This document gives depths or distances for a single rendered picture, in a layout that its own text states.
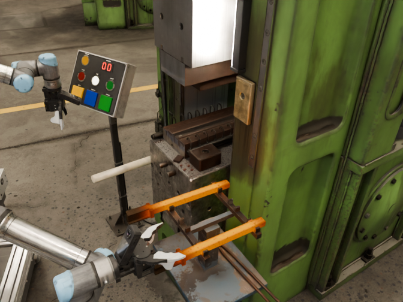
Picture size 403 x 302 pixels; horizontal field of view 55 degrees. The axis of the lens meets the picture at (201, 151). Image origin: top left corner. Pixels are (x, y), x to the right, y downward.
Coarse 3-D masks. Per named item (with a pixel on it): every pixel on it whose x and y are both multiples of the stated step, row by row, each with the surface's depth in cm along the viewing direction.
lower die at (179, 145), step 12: (228, 108) 202; (192, 120) 191; (204, 120) 189; (228, 120) 188; (168, 132) 182; (192, 132) 178; (216, 132) 180; (228, 132) 183; (180, 144) 175; (192, 144) 173
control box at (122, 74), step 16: (80, 64) 205; (96, 64) 200; (112, 64) 195; (128, 64) 193; (80, 80) 205; (112, 80) 195; (128, 80) 197; (112, 96) 196; (128, 96) 201; (112, 112) 196
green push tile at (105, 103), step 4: (104, 96) 197; (108, 96) 196; (100, 100) 198; (104, 100) 197; (108, 100) 196; (112, 100) 196; (100, 104) 198; (104, 104) 197; (108, 104) 196; (100, 108) 198; (104, 108) 197; (108, 108) 196
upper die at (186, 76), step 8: (160, 56) 165; (168, 56) 159; (168, 64) 161; (176, 64) 155; (184, 64) 150; (216, 64) 159; (224, 64) 161; (168, 72) 163; (176, 72) 157; (184, 72) 152; (192, 72) 154; (200, 72) 156; (208, 72) 158; (216, 72) 161; (224, 72) 163; (232, 72) 166; (176, 80) 159; (184, 80) 154; (192, 80) 156; (200, 80) 158; (208, 80) 160
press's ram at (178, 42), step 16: (160, 0) 151; (176, 0) 141; (192, 0) 132; (208, 0) 136; (224, 0) 139; (160, 16) 155; (176, 16) 144; (192, 16) 135; (208, 16) 139; (224, 16) 143; (160, 32) 159; (176, 32) 148; (192, 32) 139; (208, 32) 142; (224, 32) 147; (160, 48) 163; (176, 48) 151; (192, 48) 142; (208, 48) 146; (224, 48) 150; (192, 64) 145; (208, 64) 150
